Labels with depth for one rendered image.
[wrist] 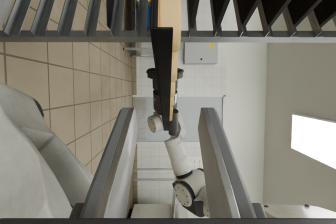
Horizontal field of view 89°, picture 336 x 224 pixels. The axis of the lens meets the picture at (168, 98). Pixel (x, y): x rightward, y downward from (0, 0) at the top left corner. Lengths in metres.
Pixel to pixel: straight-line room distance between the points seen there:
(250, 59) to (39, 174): 4.22
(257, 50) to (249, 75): 0.58
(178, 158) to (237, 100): 3.58
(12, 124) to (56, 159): 0.10
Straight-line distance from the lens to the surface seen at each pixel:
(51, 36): 0.76
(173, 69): 0.21
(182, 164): 0.66
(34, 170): 0.29
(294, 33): 0.77
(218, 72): 4.02
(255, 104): 4.34
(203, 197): 0.65
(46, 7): 0.86
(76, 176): 0.37
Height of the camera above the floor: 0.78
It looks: level
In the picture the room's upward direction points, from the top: 90 degrees clockwise
